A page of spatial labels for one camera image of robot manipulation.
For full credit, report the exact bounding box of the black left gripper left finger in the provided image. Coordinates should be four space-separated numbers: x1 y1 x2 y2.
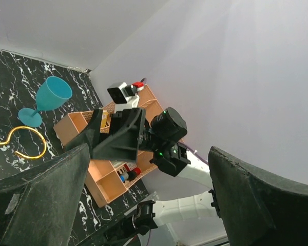
0 144 90 245

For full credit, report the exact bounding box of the pink plastic file organizer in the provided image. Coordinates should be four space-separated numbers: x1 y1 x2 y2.
53 84 164 208

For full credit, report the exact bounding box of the yellow card box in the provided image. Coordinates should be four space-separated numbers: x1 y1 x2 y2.
101 110 109 128

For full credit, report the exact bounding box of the gold wire glass rack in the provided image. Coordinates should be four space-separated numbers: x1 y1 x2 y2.
0 126 48 160

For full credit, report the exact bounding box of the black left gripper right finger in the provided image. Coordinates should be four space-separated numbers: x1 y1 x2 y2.
208 147 308 245

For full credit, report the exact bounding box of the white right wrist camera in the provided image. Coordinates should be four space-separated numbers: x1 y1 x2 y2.
107 81 144 113

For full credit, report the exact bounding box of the blue white small bottle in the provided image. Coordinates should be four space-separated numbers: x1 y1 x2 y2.
120 173 129 182

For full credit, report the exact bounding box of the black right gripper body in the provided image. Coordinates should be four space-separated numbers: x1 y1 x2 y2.
110 107 147 162

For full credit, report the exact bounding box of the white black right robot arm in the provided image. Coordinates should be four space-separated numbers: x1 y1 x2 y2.
64 107 220 243

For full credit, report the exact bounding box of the teal wine glass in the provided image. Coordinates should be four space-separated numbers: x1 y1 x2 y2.
18 76 73 128

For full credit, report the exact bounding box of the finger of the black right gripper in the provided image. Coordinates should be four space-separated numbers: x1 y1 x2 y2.
64 109 103 156
93 110 144 161

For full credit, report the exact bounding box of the red white small box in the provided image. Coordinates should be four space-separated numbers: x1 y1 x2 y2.
123 163 141 177

